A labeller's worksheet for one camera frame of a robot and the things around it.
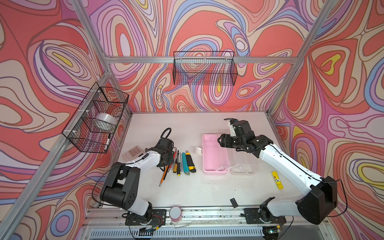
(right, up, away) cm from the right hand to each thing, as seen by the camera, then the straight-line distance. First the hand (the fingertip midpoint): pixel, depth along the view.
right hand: (224, 143), depth 81 cm
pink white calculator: (-56, -8, +14) cm, 58 cm away
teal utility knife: (-22, -15, +10) cm, 28 cm away
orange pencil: (-34, -20, +6) cm, 40 cm away
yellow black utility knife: (-18, -15, +10) cm, 26 cm away
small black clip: (+5, -31, -2) cm, 32 cm away
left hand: (-31, -12, +12) cm, 35 cm away
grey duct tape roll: (-60, +12, -8) cm, 61 cm away
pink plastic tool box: (-1, -11, +8) cm, 13 cm away
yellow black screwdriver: (-26, -15, +9) cm, 31 cm away
